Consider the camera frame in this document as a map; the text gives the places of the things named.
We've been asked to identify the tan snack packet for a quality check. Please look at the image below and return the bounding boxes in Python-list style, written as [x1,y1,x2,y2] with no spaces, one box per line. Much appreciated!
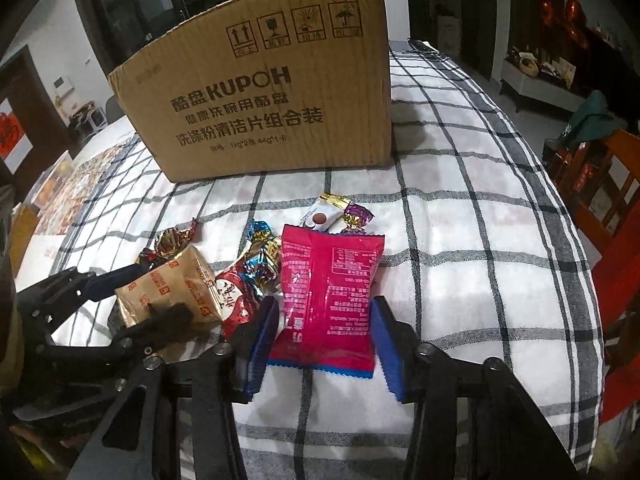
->
[116,245,227,330]

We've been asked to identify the white chocolate bar wrapper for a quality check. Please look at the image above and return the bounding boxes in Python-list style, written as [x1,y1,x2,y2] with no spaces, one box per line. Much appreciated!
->
[299,193,350,232]

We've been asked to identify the red white snack packet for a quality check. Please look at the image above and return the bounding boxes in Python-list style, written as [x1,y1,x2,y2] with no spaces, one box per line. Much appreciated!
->
[215,257,258,339]

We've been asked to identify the red heart balloons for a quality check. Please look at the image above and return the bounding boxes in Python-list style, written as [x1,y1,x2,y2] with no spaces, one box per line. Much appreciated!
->
[539,0,588,49]

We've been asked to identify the blue gold wrapped candy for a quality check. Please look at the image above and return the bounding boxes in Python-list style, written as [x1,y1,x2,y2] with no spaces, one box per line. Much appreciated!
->
[241,220,282,296]

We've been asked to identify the brown cardboard box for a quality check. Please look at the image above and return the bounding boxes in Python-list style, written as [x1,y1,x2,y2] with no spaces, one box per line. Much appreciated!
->
[108,0,392,183]

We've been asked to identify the white low cabinet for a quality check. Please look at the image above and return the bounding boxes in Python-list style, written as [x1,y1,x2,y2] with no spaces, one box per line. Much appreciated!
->
[501,61,586,112]

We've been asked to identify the red brown wrapped candy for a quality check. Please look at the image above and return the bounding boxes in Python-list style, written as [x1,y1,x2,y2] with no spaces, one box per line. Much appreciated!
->
[136,218,198,269]

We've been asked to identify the purple gold wrapped candy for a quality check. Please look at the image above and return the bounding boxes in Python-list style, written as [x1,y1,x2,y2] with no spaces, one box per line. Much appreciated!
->
[341,203,374,235]

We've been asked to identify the checkered white black tablecloth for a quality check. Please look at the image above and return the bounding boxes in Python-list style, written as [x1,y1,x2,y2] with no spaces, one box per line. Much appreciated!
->
[49,39,606,480]

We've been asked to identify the red fu poster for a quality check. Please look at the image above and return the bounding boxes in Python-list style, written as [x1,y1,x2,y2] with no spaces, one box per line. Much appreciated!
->
[0,99,34,174]

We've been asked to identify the floral patterned placemat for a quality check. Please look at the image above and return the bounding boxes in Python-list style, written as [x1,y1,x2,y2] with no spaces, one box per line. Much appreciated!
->
[35,139,128,235]

